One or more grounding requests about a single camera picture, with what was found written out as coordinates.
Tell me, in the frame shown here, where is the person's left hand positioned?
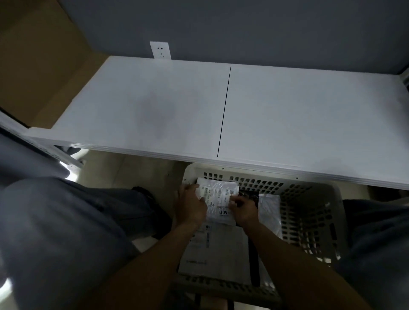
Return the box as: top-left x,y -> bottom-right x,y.
173,184 -> 208,229

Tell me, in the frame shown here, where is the person's right hand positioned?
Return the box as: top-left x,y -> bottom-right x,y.
228,195 -> 261,228

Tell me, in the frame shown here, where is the white labelled parcel bag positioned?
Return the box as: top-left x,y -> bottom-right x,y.
195,177 -> 240,226

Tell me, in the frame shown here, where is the person's right forearm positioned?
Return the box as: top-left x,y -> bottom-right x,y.
243,220 -> 373,310

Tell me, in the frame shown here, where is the person's left forearm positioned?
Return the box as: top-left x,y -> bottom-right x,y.
75,220 -> 200,310

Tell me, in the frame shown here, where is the black parcel bag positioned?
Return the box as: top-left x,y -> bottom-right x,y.
238,190 -> 261,206

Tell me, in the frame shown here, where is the grey plastic parcel bag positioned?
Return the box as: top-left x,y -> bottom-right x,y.
257,193 -> 284,238

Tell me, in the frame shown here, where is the person's black shoe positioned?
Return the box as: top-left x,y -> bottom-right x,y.
132,186 -> 174,241

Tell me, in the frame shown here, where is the large white parcel bag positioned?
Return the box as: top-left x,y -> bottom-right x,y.
177,220 -> 266,285

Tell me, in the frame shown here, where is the beige plastic laundry basket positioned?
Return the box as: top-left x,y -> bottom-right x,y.
172,163 -> 349,308

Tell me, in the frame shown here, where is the person's left trouser leg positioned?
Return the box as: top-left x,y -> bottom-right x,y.
0,132 -> 174,310

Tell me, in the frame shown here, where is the person's trouser leg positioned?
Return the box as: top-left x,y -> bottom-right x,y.
334,197 -> 409,310
0,132 -> 174,310

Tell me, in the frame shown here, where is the person's right trouser leg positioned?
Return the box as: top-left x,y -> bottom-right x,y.
334,197 -> 409,310

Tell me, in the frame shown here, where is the brown cardboard sheet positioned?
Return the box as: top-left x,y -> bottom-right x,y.
0,0 -> 110,130

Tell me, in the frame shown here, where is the white wall socket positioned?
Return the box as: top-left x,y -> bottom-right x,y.
150,41 -> 172,60

